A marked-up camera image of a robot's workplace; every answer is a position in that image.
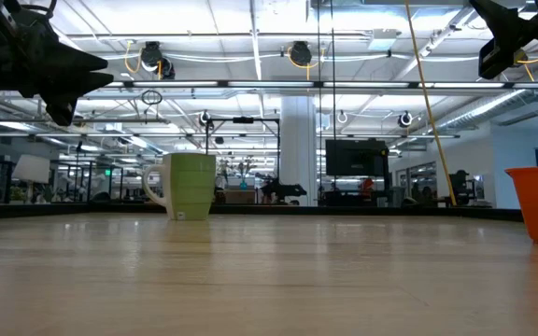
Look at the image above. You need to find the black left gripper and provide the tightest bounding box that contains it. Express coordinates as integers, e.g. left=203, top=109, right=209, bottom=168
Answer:
left=0, top=18, right=115, bottom=113

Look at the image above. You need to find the white box lampshade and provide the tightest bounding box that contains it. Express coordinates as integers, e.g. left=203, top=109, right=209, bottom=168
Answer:
left=11, top=153, right=52, bottom=185

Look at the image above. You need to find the green ceramic mug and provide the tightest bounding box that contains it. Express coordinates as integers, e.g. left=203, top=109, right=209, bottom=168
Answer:
left=141, top=152, right=218, bottom=222

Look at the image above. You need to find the person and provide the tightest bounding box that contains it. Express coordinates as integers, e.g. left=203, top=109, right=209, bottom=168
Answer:
left=448, top=168, right=476, bottom=207

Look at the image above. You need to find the orange plastic basket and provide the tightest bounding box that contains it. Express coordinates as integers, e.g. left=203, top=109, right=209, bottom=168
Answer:
left=503, top=164, right=538, bottom=246

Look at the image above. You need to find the long ceiling light strip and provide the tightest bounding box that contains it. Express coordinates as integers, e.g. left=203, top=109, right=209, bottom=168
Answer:
left=103, top=79, right=538, bottom=91

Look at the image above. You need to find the orange red object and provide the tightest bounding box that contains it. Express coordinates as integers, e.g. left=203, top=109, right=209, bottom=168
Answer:
left=359, top=176, right=375, bottom=201

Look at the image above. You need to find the white building column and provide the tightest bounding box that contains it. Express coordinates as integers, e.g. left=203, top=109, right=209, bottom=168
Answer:
left=279, top=95, right=319, bottom=207

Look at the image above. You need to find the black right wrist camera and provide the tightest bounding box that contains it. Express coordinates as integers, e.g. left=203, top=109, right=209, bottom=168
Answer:
left=477, top=35, right=530, bottom=81

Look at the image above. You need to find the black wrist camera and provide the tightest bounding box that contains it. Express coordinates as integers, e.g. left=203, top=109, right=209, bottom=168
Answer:
left=477, top=35, right=530, bottom=81
left=45, top=98, right=77, bottom=128

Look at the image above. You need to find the yellow right gripper cable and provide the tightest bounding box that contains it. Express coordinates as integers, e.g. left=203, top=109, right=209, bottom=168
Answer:
left=514, top=49, right=538, bottom=84

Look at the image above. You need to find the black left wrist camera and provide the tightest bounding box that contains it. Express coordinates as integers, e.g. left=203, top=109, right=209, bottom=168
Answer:
left=45, top=98, right=77, bottom=128

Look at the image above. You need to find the silver ventilation duct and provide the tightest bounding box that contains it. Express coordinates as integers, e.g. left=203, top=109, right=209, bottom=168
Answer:
left=432, top=60, right=538, bottom=134

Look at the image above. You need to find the yellow drop cord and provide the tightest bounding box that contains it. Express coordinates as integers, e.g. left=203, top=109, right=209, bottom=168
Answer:
left=403, top=0, right=459, bottom=208

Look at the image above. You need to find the black aluminium frame with camera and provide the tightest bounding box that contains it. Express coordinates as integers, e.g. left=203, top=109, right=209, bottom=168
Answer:
left=205, top=116, right=282, bottom=206

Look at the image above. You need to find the black wall monitor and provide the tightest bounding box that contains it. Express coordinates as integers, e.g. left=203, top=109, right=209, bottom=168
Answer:
left=324, top=138, right=390, bottom=178

